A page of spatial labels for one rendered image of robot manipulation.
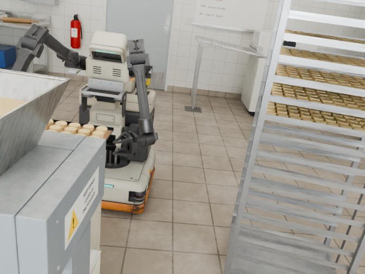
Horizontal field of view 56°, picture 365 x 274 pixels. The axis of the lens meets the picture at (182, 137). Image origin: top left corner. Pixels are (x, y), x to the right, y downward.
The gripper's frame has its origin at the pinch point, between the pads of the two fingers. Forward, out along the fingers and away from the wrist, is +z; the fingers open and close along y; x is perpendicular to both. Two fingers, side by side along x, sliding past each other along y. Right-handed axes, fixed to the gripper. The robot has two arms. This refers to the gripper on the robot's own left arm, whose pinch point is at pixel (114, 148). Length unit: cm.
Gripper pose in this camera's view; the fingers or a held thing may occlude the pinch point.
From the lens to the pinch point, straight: 146.2
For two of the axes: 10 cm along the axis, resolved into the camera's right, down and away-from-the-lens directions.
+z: -7.4, 2.0, -6.5
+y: -1.3, 9.0, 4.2
